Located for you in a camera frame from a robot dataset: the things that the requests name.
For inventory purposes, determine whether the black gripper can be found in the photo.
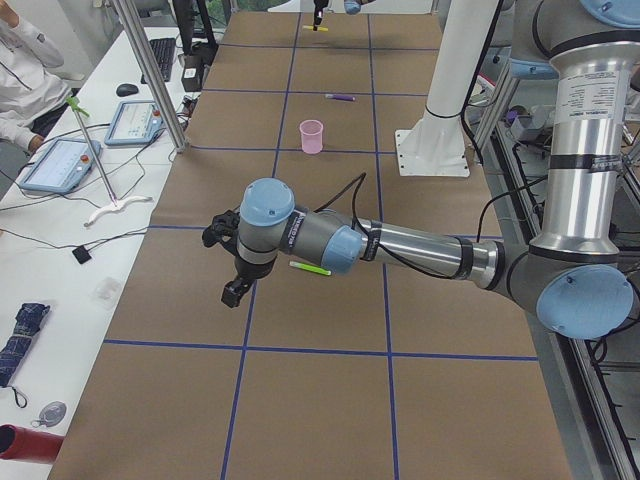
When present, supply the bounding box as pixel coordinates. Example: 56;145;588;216
202;210;276;307
312;0;326;26

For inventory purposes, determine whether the yellow highlighter pen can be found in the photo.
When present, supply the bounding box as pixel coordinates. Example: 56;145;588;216
302;25;329;32

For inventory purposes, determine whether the purple marker pen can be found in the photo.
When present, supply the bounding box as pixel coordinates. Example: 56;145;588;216
324;93;356;102

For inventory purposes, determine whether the green highlighter pen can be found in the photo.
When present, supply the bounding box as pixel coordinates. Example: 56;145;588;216
289;261;332;276

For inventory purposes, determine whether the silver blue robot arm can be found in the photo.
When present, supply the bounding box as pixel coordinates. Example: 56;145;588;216
311;0;370;31
202;1;639;339

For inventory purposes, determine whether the pink pen holder cup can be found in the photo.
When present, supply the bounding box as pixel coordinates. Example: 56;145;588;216
299;119;324;155

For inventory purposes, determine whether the black rectangular box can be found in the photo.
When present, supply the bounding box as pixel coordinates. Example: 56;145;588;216
181;55;204;93

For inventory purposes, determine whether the small black square box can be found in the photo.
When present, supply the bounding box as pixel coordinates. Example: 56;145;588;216
72;245;92;265

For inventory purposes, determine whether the black keyboard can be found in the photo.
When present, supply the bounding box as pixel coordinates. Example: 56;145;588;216
149;37;176;82

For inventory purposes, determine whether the far blue teach pendant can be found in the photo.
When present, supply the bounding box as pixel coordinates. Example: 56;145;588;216
104;100;164;147

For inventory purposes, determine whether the blue teach pendant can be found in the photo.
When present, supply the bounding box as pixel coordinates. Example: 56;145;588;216
18;138;94;194
104;100;164;147

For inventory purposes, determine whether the folded navy umbrella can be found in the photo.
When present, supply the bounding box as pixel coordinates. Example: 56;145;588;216
1;303;50;388

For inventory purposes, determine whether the black computer mouse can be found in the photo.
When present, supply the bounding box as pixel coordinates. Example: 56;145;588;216
116;83;139;98

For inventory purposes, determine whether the near blue teach pendant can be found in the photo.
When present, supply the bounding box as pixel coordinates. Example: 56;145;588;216
18;138;94;194

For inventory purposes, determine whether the red cylinder bottle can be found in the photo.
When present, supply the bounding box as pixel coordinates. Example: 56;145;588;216
1;424;65;464

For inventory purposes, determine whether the person in white hoodie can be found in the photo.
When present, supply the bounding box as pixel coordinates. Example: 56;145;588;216
1;1;73;153

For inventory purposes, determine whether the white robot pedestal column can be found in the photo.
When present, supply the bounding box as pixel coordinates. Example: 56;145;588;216
395;0;501;178

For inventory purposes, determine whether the aluminium frame post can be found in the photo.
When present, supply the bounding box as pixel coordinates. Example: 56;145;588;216
113;0;187;154

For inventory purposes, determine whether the silver round keychain tag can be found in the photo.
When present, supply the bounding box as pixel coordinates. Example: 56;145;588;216
30;401;67;428

